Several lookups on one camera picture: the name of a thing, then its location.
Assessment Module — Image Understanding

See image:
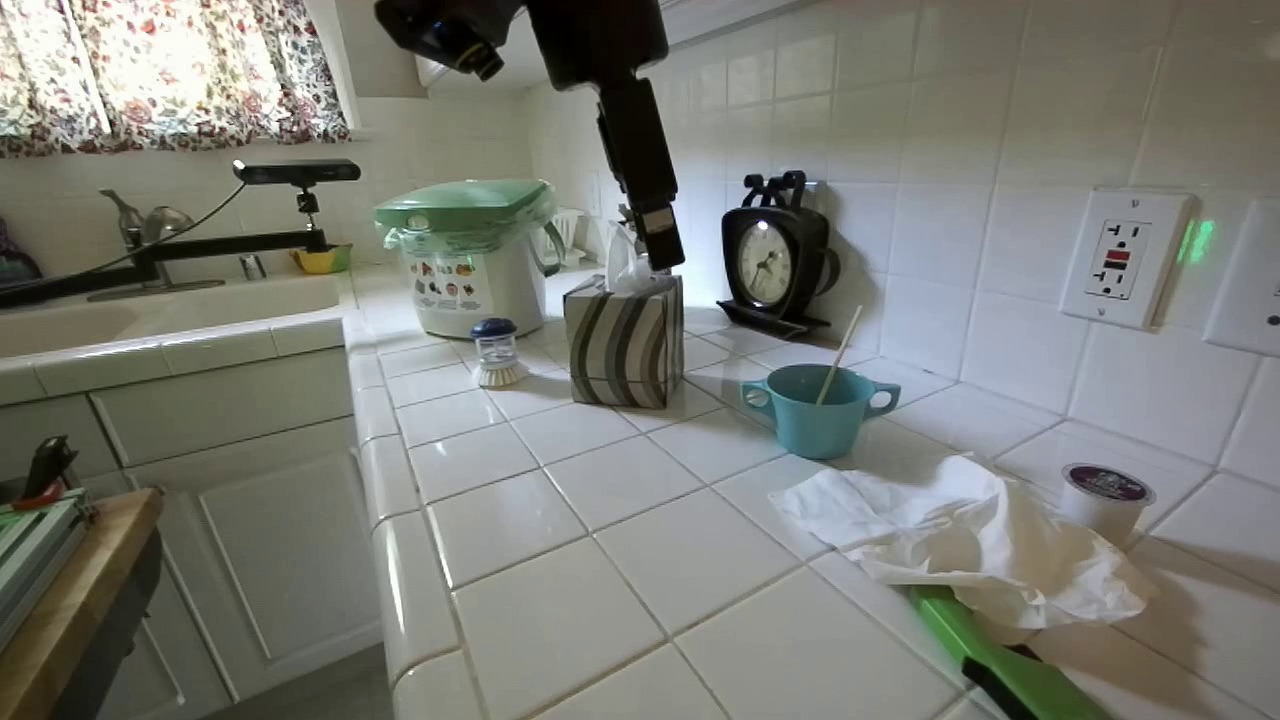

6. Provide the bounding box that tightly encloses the green handled tool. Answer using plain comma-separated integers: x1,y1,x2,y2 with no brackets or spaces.
909,586,1107,720

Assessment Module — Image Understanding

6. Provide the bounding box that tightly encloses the stack of books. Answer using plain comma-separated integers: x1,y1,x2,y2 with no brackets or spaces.
0,492,83,646

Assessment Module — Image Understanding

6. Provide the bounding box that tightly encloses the white wall power outlet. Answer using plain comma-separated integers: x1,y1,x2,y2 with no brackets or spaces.
1061,186,1191,329

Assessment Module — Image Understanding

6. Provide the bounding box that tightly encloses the yellow-green bowl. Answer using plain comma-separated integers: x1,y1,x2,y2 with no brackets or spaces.
293,242,352,277

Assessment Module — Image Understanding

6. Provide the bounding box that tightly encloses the floral window curtain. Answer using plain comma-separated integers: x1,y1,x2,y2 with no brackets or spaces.
0,0,352,159

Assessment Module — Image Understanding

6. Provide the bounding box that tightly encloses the black desk clock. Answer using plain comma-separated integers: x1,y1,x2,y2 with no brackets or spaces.
718,169,840,340

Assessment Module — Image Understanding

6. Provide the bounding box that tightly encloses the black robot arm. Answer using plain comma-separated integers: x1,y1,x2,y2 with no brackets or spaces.
375,0,682,272

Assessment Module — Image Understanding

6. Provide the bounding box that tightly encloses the chrome sink faucet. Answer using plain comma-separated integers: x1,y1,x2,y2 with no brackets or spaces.
102,186,190,252

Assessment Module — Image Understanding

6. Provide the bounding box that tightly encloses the small white blue-lidded jar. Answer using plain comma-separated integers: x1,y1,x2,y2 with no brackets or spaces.
473,315,525,389

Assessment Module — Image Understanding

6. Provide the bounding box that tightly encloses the small white dark-lidded cup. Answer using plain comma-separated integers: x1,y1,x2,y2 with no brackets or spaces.
1054,462,1156,548

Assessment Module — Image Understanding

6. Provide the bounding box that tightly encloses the white bin with green bag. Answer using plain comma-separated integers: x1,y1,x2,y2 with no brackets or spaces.
375,181,554,340

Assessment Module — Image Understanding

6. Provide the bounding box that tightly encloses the wooden stirring stick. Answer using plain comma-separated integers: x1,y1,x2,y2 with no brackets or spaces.
816,304,862,404

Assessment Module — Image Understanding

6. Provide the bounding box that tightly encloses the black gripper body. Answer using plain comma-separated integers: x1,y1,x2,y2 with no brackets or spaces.
594,77,682,272

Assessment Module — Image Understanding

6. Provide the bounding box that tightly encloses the wooden side table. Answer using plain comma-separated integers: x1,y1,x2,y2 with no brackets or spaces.
0,486,164,720

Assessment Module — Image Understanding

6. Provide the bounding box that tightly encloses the white crumpled cloth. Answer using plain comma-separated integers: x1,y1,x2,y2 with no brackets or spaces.
777,455,1156,629

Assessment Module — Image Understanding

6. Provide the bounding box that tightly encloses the teal two-handled cup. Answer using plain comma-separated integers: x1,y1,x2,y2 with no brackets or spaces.
740,362,898,461

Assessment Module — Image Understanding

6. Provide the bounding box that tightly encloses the white light switch plate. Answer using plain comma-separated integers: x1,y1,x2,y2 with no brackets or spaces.
1202,199,1280,356

